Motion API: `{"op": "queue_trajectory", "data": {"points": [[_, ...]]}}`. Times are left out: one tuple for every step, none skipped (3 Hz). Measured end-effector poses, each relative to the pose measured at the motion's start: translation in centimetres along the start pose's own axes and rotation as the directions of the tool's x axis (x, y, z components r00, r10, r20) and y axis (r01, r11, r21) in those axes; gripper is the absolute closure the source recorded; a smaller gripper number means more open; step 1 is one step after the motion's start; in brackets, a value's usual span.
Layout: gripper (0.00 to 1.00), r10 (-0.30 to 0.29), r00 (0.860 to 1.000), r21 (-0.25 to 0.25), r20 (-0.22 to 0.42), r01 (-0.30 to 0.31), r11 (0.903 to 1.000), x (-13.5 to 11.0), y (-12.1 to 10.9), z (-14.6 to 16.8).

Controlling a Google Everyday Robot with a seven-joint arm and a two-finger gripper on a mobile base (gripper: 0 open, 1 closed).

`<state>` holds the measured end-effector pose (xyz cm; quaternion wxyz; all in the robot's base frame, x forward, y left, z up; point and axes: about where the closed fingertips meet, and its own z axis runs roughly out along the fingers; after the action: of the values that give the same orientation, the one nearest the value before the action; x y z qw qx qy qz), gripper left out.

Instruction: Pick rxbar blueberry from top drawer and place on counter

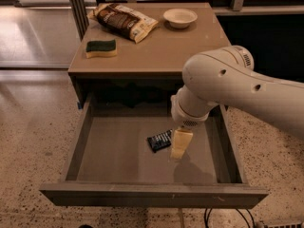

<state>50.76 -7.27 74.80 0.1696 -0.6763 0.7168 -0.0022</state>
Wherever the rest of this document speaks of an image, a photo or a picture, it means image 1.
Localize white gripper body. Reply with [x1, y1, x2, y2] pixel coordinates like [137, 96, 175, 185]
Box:
[170, 95, 209, 131]

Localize white ceramic bowl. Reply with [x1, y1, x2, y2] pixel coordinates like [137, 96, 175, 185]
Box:
[163, 9, 198, 29]

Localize dark blue rxbar wrapper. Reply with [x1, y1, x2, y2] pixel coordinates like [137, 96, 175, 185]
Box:
[146, 129, 172, 153]

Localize green yellow sponge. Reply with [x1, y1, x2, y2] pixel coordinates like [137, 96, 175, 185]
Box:
[85, 40, 117, 58]

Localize grey cabinet counter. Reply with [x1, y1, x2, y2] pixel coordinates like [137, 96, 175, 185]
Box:
[68, 3, 230, 105]

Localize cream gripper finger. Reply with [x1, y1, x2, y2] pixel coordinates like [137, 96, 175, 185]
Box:
[170, 128, 193, 160]

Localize floor vent grille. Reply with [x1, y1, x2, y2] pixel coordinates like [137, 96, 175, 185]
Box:
[256, 220, 304, 228]

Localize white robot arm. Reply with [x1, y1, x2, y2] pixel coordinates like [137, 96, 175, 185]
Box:
[171, 46, 304, 159]

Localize brown chip bag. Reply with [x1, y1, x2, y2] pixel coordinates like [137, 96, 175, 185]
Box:
[87, 3, 159, 44]

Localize black floor cables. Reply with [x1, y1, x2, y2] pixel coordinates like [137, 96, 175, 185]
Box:
[203, 208, 257, 228]

